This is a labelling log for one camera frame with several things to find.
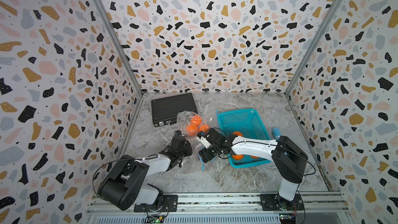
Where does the clear zip-top plastic bag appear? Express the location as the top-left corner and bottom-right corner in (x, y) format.
(183, 139), (216, 172)

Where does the orange fruit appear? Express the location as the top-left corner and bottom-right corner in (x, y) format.
(186, 124), (198, 137)
(190, 115), (202, 127)
(198, 124), (209, 132)
(232, 155), (244, 161)
(233, 131), (243, 137)

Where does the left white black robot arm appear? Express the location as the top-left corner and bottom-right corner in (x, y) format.
(94, 131), (192, 212)

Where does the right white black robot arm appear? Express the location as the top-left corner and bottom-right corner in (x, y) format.
(197, 128), (309, 202)

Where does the black ribbed metal briefcase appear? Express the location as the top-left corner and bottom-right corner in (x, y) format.
(151, 93), (198, 127)

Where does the teal plastic mesh basket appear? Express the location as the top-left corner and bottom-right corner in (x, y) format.
(217, 109), (271, 169)

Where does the blue cylindrical tube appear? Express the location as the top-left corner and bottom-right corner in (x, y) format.
(272, 128), (282, 140)

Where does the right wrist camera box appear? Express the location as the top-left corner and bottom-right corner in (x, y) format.
(197, 132), (215, 148)

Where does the aluminium front rail frame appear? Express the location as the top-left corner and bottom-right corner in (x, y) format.
(87, 191), (354, 224)

